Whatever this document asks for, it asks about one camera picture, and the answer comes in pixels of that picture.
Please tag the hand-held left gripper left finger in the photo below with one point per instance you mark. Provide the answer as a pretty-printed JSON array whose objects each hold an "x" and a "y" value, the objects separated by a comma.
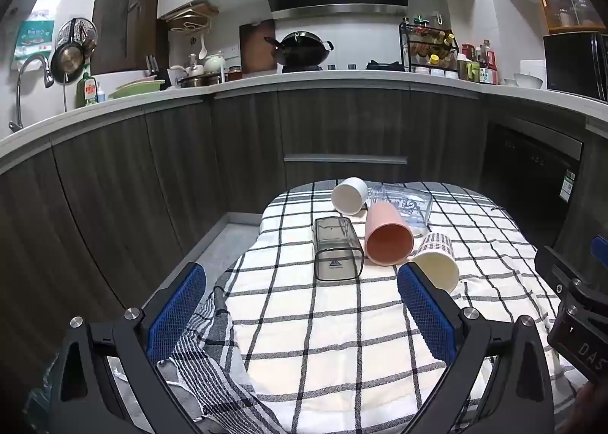
[{"x": 173, "y": 320}]

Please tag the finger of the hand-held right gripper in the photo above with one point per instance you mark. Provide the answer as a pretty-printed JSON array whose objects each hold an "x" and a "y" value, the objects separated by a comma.
[{"x": 555, "y": 267}]

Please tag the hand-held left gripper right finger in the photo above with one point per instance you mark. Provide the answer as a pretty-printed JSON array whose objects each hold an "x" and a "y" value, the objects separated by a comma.
[{"x": 427, "y": 320}]

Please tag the cream cup with patterned band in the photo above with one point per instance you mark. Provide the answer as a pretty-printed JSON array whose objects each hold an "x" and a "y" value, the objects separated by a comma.
[{"x": 437, "y": 267}]

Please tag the pink plastic cup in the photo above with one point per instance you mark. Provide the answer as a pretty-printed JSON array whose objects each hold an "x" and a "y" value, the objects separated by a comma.
[{"x": 387, "y": 234}]

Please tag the smoky clear rectangular cup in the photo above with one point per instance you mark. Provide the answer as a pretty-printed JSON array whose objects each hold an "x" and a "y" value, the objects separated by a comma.
[{"x": 337, "y": 248}]

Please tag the clear plastic measuring cup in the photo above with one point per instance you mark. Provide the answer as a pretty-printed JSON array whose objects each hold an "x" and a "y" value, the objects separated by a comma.
[{"x": 409, "y": 205}]

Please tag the white round cup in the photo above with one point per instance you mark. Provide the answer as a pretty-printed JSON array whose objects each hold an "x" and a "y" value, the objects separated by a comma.
[{"x": 349, "y": 196}]

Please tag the grey striped cloth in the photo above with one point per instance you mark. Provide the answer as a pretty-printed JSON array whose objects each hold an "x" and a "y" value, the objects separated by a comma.
[{"x": 213, "y": 377}]

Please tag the black built-in dishwasher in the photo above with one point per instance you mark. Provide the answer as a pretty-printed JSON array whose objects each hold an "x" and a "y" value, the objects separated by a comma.
[{"x": 527, "y": 177}]

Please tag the black and white checkered tablecloth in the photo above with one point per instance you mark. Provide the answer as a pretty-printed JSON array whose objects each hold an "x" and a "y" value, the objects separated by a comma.
[{"x": 332, "y": 348}]

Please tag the wood grain base cabinets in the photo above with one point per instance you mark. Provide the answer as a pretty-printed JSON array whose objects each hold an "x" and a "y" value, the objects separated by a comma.
[{"x": 237, "y": 144}]

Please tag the white bowl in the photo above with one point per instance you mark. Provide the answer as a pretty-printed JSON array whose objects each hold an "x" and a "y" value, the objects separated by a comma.
[{"x": 528, "y": 80}]

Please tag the black microwave oven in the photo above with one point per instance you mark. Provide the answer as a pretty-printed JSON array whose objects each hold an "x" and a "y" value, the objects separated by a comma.
[{"x": 570, "y": 63}]

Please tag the green mug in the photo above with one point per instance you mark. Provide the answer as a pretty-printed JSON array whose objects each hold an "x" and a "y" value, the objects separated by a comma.
[{"x": 473, "y": 71}]

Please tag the green dish drainer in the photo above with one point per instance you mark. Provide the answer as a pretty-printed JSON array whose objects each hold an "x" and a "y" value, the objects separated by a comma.
[{"x": 137, "y": 89}]

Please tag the steel pot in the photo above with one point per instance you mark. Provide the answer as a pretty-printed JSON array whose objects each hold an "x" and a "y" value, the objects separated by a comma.
[{"x": 199, "y": 80}]

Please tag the green dish soap bottle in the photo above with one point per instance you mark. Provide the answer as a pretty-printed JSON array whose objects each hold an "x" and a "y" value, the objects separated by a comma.
[{"x": 87, "y": 92}]

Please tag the black gas stove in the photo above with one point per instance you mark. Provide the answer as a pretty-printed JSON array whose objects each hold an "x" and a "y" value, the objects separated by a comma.
[{"x": 382, "y": 66}]

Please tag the pale green teapot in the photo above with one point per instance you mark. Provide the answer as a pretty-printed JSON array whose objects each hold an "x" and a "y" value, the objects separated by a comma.
[{"x": 214, "y": 62}]

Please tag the hanging steel frying pan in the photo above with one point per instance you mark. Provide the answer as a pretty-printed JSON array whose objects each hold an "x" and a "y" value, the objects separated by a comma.
[{"x": 68, "y": 61}]

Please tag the dark wooden cutting board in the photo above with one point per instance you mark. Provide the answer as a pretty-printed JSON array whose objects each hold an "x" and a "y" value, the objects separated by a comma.
[{"x": 251, "y": 49}]

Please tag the steel kitchen faucet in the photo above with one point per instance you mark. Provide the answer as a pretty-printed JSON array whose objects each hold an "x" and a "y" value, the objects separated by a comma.
[{"x": 19, "y": 82}]

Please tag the black wok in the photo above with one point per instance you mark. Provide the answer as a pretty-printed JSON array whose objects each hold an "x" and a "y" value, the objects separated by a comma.
[{"x": 304, "y": 47}]

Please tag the wooden hanging rack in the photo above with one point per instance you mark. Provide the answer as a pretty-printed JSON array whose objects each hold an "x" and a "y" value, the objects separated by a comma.
[{"x": 192, "y": 16}]

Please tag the hanging plastic bag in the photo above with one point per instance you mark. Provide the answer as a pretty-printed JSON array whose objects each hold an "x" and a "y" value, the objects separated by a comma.
[{"x": 33, "y": 39}]

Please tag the dark wooden door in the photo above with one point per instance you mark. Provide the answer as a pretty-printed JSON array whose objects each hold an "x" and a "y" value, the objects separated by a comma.
[{"x": 123, "y": 1}]

